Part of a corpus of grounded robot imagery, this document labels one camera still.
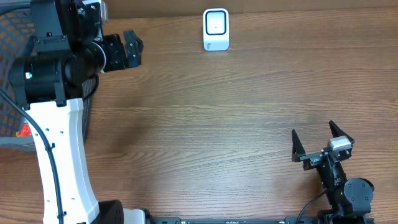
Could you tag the dark grey plastic basket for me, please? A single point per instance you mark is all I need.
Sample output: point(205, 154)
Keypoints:
point(12, 62)

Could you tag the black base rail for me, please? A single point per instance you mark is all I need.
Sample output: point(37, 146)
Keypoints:
point(286, 220)

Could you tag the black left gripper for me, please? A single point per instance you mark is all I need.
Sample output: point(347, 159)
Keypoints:
point(121, 52)

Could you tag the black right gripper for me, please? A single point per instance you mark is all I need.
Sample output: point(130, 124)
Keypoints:
point(313, 160)

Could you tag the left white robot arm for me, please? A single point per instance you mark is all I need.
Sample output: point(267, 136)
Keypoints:
point(58, 138)

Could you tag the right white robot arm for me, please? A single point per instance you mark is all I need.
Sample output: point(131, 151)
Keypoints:
point(349, 199)

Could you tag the red sachet stick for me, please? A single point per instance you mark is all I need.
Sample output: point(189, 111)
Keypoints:
point(24, 131)

